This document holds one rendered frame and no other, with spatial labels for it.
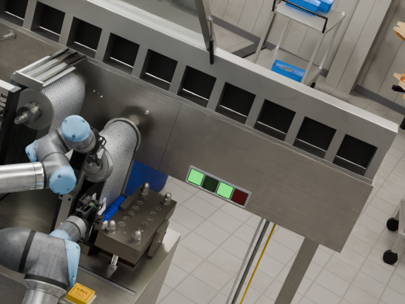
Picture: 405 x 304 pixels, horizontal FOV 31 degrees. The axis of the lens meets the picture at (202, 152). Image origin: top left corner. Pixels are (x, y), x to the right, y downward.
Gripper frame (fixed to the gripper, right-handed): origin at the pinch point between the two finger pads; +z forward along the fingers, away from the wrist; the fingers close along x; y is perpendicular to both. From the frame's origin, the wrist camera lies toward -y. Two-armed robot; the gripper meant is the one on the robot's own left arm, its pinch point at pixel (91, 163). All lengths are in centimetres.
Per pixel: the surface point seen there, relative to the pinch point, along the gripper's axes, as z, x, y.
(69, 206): 11.8, 3.0, -14.8
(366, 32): 472, -69, 321
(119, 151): 8.7, -4.4, 9.4
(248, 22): 539, 58, 310
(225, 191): 33, -41, 17
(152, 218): 32.1, -21.2, -4.0
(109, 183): 13.6, -5.4, -1.4
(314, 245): 55, -81, 16
